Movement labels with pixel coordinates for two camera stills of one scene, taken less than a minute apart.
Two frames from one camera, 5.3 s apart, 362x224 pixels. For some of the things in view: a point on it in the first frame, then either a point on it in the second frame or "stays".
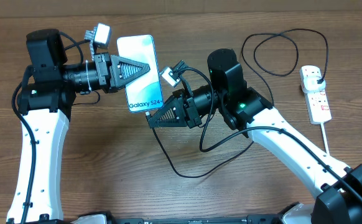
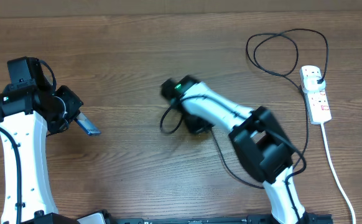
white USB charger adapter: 310,84 stays
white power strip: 317,102 stays
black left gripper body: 102,71 → 71,103
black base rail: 268,218 stays
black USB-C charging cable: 263,79 → 283,74
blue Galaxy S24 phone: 145,93 → 87,126
